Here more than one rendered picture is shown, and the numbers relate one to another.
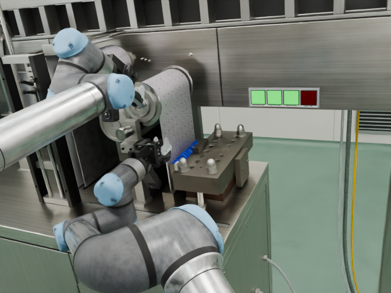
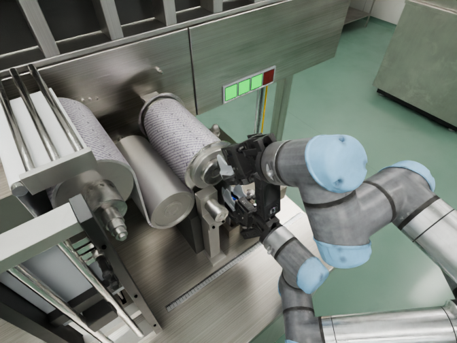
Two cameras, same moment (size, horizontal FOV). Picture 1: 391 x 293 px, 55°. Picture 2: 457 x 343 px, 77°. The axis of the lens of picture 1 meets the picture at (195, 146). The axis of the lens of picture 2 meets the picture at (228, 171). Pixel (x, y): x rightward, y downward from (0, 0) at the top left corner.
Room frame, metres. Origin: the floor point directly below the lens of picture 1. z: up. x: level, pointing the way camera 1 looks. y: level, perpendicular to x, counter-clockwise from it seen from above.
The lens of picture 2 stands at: (0.92, 0.57, 1.76)
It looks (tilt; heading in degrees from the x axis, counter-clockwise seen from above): 47 degrees down; 297
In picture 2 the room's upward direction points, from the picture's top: straight up
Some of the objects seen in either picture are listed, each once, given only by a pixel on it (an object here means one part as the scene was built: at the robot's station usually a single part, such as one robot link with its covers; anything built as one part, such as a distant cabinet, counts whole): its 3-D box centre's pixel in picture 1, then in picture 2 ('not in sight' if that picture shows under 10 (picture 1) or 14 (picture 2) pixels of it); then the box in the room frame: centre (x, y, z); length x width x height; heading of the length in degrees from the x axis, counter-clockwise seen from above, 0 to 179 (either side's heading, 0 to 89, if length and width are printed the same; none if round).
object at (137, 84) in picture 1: (141, 104); (211, 167); (1.18, 0.16, 1.25); 0.15 x 0.01 x 0.15; 64
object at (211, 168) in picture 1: (210, 165); not in sight; (1.08, -0.04, 1.05); 0.04 x 0.04 x 0.04
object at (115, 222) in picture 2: not in sight; (115, 225); (1.21, 0.42, 1.33); 0.06 x 0.03 x 0.03; 154
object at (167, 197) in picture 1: (185, 179); (210, 203); (1.26, 0.05, 0.92); 0.28 x 0.04 x 0.04; 154
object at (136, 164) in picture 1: (130, 171); (277, 241); (0.98, 0.19, 1.11); 0.08 x 0.05 x 0.08; 64
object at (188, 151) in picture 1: (187, 154); not in sight; (1.25, 0.03, 1.03); 0.21 x 0.04 x 0.03; 154
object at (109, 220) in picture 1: (116, 218); (294, 288); (0.90, 0.24, 1.01); 0.11 x 0.08 x 0.11; 116
